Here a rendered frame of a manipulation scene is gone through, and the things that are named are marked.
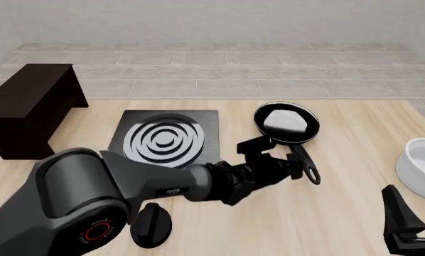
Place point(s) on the black frying pan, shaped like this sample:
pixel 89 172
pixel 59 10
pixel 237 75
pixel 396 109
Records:
pixel 287 136

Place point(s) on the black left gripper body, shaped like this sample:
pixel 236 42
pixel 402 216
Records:
pixel 280 165

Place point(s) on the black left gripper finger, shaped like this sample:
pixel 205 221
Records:
pixel 296 174
pixel 295 159

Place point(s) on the round black stove knob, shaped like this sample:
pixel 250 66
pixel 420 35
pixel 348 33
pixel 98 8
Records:
pixel 150 226

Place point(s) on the dark brown wooden cabinet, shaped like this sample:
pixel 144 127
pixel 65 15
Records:
pixel 27 106

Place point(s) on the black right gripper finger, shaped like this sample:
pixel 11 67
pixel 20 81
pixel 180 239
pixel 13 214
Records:
pixel 399 213

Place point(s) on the flat black stove plate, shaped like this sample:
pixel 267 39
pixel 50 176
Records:
pixel 205 128

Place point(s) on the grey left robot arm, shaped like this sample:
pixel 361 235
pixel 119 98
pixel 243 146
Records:
pixel 77 186

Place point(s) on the white ceramic bowl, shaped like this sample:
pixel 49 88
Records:
pixel 416 165

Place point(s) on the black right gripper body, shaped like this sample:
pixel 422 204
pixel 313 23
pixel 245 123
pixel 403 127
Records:
pixel 415 245

